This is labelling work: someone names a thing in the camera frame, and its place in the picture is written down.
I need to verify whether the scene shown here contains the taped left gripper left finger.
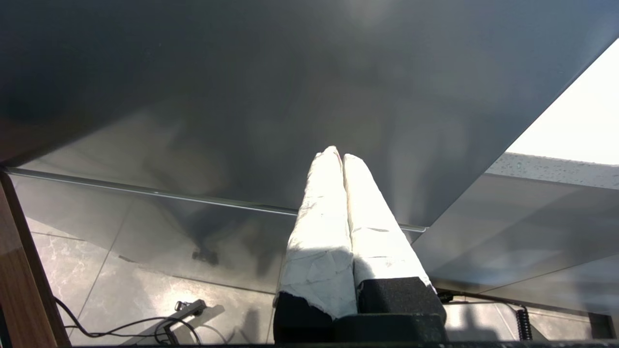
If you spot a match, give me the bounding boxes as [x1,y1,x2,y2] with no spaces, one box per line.
[273,146,359,345]

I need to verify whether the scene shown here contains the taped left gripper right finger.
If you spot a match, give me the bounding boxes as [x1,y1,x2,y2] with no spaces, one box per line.
[342,154,448,316]

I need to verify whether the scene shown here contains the tall grey cabinet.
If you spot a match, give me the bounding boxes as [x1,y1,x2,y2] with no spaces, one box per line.
[0,0,619,295]

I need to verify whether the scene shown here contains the brown wooden panel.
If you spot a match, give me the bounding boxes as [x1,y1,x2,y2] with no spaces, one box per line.
[0,172,72,348]

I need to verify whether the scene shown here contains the grey metal floor bracket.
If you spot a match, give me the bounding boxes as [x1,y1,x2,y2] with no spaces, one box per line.
[163,299,207,345]

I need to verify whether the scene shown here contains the black coiled cable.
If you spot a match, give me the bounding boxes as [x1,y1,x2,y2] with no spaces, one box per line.
[515,304,533,342]

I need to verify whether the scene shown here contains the thin black floor cable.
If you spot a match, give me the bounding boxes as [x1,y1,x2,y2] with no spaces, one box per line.
[53,297,203,346]

